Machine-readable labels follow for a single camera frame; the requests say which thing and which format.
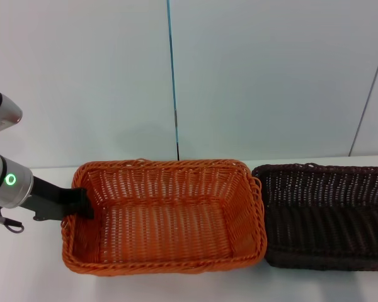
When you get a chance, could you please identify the dark brown woven basket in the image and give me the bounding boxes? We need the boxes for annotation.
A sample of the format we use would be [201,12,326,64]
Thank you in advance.
[251,162,378,272]

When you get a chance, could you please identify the orange woven plastic basket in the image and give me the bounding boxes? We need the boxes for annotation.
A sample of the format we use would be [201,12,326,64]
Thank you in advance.
[60,158,268,277]

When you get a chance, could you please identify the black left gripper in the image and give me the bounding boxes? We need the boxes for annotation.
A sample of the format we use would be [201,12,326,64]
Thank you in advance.
[20,176,95,221]

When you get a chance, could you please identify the grey wrist cable with plug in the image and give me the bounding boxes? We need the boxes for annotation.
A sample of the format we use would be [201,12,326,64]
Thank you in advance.
[0,206,25,234]

